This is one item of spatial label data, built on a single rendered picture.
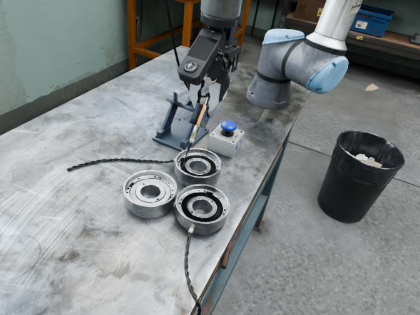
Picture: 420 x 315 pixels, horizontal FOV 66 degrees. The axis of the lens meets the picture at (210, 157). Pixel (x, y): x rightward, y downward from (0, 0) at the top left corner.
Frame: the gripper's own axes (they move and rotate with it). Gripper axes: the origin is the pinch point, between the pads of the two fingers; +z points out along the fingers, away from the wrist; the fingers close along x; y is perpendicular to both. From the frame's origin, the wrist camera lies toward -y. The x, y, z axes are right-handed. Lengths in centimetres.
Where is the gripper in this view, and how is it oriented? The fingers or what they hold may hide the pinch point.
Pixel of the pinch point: (202, 111)
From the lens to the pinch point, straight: 72.7
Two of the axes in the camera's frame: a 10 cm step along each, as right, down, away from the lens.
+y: 4.6, -4.9, 7.4
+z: -1.2, 7.9, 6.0
